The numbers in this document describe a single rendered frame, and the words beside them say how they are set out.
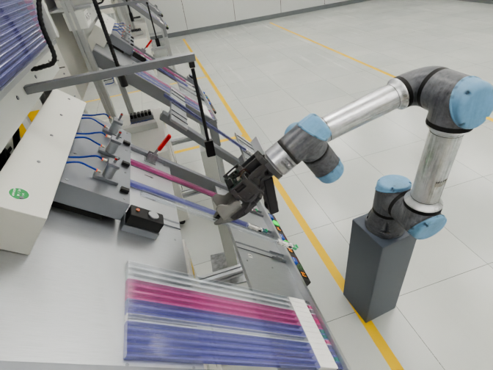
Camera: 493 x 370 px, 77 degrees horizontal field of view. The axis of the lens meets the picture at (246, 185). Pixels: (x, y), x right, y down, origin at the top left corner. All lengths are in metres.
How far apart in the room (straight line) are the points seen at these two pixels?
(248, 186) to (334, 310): 1.15
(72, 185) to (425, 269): 1.79
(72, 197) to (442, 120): 0.89
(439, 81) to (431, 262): 1.28
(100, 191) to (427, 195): 0.91
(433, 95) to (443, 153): 0.17
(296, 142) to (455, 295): 1.44
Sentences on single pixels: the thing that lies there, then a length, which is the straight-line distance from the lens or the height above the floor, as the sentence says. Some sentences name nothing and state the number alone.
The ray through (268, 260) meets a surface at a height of 0.77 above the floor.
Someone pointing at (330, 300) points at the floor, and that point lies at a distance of 1.79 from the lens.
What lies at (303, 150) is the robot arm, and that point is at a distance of 0.73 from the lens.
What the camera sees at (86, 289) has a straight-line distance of 0.59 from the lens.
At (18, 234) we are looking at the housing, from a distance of 0.58.
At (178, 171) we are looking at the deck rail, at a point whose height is 0.94.
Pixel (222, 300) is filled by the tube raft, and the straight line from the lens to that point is 0.69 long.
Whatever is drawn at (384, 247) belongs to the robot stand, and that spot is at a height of 0.55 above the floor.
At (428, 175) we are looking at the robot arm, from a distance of 1.07.
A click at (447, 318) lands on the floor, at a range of 1.88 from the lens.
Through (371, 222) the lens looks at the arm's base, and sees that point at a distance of 1.34.
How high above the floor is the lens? 1.51
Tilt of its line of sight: 37 degrees down
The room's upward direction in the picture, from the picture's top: 8 degrees counter-clockwise
